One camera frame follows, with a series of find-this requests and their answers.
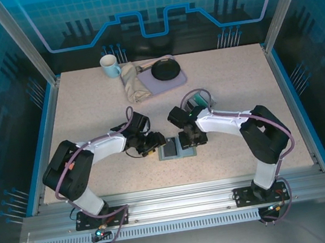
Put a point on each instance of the black credit card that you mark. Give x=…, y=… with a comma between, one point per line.
x=170, y=152

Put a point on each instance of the grey-green card holder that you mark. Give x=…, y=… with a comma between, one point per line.
x=163, y=158

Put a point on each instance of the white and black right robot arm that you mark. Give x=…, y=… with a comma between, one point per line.
x=221, y=123

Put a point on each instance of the teal credit card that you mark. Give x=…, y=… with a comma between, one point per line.
x=198, y=98

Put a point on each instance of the lavender tray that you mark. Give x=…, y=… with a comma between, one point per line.
x=160, y=86

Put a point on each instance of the beige cloth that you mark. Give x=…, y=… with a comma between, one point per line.
x=132, y=86

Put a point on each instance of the aluminium front beam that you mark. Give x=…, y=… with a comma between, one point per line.
x=177, y=201

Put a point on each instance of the black bowl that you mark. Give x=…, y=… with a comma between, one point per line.
x=165, y=69

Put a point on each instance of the light blue mug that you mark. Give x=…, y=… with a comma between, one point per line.
x=109, y=66

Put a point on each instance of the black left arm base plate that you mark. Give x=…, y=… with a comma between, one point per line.
x=118, y=215

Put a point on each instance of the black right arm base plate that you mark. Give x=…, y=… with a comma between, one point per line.
x=242, y=196

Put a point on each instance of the aluminium side rail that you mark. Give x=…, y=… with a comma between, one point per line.
x=50, y=123
x=286, y=87

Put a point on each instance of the aluminium frame post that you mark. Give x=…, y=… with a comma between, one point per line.
x=285, y=2
x=25, y=41

